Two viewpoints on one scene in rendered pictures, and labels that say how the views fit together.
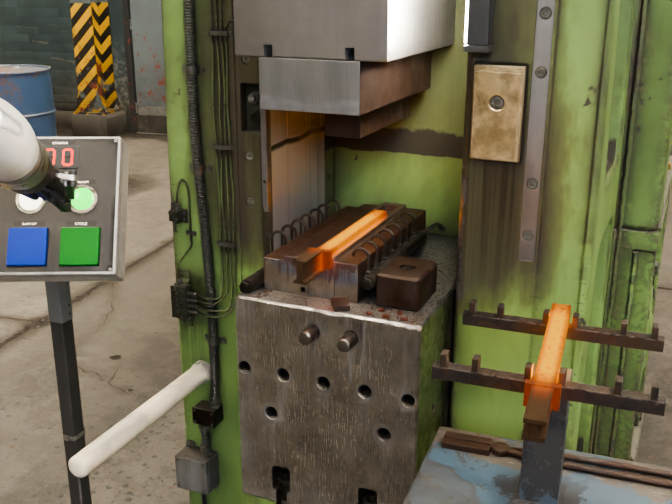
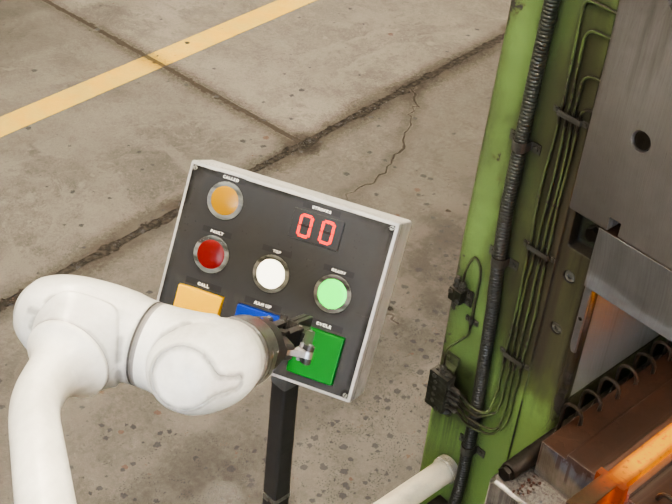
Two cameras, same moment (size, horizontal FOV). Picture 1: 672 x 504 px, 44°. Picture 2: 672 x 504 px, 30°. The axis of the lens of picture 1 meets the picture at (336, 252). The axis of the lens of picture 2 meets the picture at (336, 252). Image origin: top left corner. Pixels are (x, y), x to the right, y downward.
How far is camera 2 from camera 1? 0.79 m
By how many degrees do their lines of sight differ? 26
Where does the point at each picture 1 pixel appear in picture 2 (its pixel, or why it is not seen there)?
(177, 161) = (476, 234)
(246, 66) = not seen: hidden behind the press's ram
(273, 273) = (549, 464)
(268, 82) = (603, 263)
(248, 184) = (559, 307)
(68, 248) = not seen: hidden behind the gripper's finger
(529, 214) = not seen: outside the picture
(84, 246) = (320, 358)
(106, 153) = (376, 242)
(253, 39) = (598, 204)
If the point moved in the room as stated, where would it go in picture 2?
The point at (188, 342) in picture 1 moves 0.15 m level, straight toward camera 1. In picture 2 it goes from (438, 429) to (424, 491)
